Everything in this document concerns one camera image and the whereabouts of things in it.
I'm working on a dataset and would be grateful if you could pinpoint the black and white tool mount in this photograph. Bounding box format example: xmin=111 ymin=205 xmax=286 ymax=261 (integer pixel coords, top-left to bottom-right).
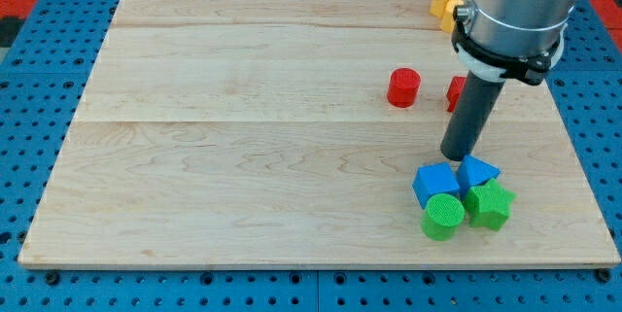
xmin=451 ymin=2 xmax=566 ymax=86

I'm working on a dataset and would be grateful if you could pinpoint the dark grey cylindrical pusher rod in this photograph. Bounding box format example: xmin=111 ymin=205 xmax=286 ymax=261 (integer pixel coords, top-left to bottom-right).
xmin=440 ymin=72 xmax=505 ymax=161

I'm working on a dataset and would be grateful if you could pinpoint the yellow block near arm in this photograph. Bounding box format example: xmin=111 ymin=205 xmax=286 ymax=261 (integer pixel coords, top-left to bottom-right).
xmin=440 ymin=0 xmax=464 ymax=33

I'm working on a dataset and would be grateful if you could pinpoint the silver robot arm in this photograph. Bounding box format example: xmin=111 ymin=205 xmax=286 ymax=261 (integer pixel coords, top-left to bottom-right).
xmin=440 ymin=0 xmax=577 ymax=161

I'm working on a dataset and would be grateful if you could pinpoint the red block behind rod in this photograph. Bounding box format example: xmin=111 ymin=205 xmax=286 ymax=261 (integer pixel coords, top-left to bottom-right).
xmin=445 ymin=76 xmax=467 ymax=113

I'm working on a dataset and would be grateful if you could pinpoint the blue triangle block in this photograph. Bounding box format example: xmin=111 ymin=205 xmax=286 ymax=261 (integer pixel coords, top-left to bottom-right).
xmin=456 ymin=155 xmax=501 ymax=198

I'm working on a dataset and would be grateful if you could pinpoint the red cylinder block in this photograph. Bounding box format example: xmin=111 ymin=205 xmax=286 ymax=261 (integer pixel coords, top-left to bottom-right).
xmin=387 ymin=67 xmax=422 ymax=108

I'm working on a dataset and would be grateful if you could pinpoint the blue cube block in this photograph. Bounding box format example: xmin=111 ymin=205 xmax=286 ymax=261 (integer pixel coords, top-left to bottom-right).
xmin=412 ymin=162 xmax=460 ymax=209

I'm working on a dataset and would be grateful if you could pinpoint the green star block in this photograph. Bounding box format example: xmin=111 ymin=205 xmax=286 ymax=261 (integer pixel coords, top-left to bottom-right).
xmin=464 ymin=178 xmax=516 ymax=231

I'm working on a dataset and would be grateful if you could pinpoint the green cylinder block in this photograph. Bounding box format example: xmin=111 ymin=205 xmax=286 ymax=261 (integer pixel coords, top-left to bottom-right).
xmin=420 ymin=193 xmax=466 ymax=241

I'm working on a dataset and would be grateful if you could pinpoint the wooden board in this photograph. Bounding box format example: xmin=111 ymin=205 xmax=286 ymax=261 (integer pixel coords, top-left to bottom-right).
xmin=18 ymin=0 xmax=620 ymax=270

